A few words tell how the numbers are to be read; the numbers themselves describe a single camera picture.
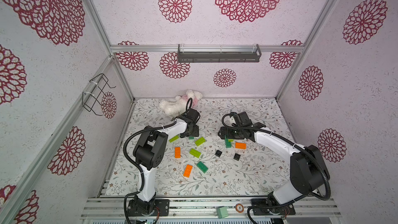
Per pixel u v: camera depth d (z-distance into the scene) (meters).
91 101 0.76
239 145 0.95
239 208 0.74
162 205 0.75
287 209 0.73
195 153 0.91
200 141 0.97
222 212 0.72
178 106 1.01
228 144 0.95
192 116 0.80
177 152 0.91
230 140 0.95
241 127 0.69
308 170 0.44
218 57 0.88
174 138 0.98
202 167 0.85
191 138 0.98
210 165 0.88
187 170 0.85
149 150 0.52
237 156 0.90
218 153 0.90
